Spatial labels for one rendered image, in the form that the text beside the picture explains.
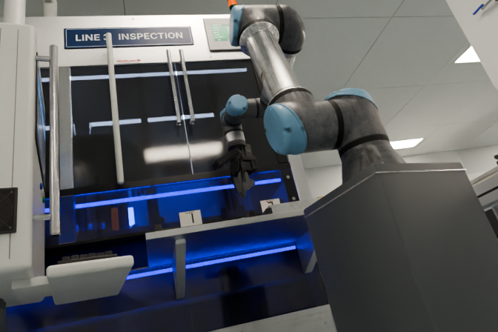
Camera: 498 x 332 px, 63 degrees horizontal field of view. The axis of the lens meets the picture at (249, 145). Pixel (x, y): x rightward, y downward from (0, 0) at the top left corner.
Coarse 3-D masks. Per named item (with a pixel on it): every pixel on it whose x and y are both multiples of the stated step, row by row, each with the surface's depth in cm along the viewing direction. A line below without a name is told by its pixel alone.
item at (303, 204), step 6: (318, 198) 134; (276, 204) 130; (282, 204) 130; (288, 204) 131; (294, 204) 131; (300, 204) 131; (306, 204) 132; (276, 210) 129; (282, 210) 129; (288, 210) 130
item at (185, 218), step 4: (184, 212) 161; (188, 212) 161; (192, 212) 162; (196, 212) 162; (200, 212) 162; (180, 216) 160; (184, 216) 160; (188, 216) 160; (196, 216) 161; (200, 216) 161; (180, 220) 159; (184, 220) 159; (188, 220) 160; (196, 220) 160; (200, 220) 161; (184, 224) 159; (188, 224) 159; (192, 224) 159; (196, 224) 160; (200, 224) 160
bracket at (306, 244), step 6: (306, 234) 153; (300, 240) 159; (306, 240) 153; (300, 246) 160; (306, 246) 154; (312, 246) 148; (300, 252) 160; (306, 252) 154; (312, 252) 149; (300, 258) 161; (306, 258) 155; (312, 258) 151; (306, 264) 156; (312, 264) 154; (306, 270) 157
